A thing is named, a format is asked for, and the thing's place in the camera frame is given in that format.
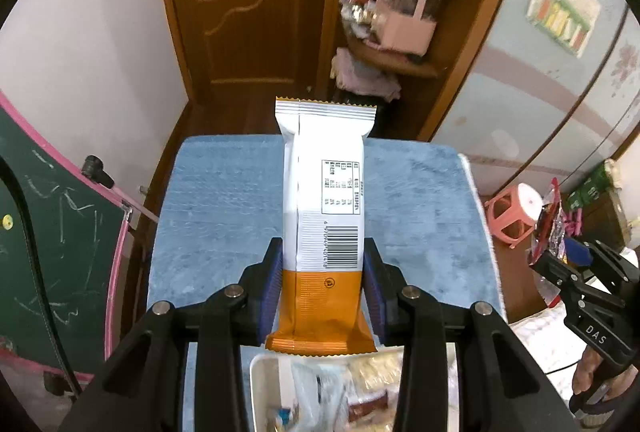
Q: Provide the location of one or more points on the white plastic tray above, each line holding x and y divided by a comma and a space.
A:
322, 391

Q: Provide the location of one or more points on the folded pink cloths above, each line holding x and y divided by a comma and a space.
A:
359, 78

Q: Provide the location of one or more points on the clear bag yellow puffs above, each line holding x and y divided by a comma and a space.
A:
377, 372

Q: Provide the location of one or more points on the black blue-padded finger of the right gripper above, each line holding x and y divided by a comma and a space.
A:
550, 273
603, 261

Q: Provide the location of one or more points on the green chalkboard pink frame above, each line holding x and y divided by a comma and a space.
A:
95, 270

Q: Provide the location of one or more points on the green bag on cabinet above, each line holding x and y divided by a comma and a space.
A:
604, 177

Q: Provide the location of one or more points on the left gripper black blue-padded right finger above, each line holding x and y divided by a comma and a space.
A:
500, 386

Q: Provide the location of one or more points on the pink gift basket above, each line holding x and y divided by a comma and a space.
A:
405, 26

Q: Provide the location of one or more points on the person's right hand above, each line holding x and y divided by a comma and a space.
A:
599, 388

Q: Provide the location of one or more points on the blue foil candy packet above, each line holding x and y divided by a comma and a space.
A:
281, 419

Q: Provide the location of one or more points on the wooden corner shelf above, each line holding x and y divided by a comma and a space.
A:
409, 57

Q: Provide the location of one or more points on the red striped snack packet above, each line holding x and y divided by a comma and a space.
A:
548, 237

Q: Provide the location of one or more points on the blue fuzzy table cloth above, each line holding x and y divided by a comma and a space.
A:
223, 206

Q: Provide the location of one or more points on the orange white snack bar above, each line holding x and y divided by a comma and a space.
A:
323, 229

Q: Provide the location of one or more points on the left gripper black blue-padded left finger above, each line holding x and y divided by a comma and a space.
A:
141, 385

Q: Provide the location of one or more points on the pink plastic stool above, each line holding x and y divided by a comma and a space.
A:
512, 215

